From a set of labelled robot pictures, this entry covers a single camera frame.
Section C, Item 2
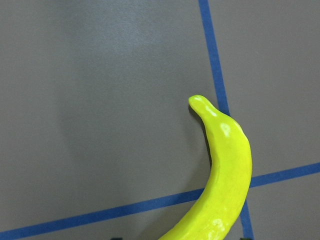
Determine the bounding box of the yellow-green banana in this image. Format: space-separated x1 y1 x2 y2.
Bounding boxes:
161 95 252 240

